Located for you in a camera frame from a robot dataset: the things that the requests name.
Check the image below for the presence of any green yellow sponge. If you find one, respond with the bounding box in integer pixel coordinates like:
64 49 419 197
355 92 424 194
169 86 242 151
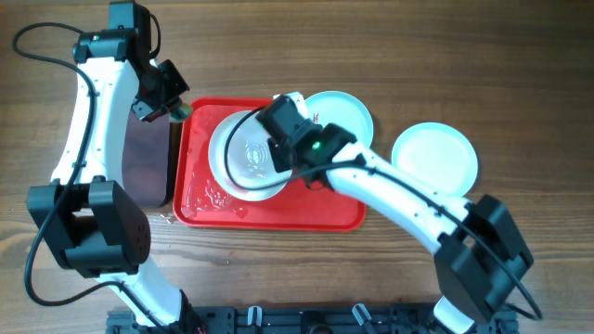
170 103 193 122

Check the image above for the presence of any white plate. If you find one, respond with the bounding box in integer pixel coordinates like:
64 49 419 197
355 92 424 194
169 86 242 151
208 110 292 201

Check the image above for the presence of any pale green plate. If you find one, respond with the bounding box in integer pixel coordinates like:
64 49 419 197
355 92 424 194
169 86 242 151
305 91 374 148

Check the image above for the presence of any pale blue plate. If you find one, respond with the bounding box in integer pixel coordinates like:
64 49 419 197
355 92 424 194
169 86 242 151
391 122 479 197

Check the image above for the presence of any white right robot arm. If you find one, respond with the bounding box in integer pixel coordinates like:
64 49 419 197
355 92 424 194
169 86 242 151
255 94 534 333

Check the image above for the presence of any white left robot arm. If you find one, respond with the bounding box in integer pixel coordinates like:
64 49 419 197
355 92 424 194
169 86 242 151
27 1 203 333

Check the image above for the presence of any black water tray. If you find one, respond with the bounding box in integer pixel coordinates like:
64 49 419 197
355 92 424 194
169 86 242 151
122 111 171 208

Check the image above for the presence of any red plastic tray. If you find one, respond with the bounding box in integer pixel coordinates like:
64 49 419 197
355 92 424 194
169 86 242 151
173 96 367 232

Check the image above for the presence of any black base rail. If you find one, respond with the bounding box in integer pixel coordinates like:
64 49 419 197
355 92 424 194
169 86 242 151
105 303 520 334

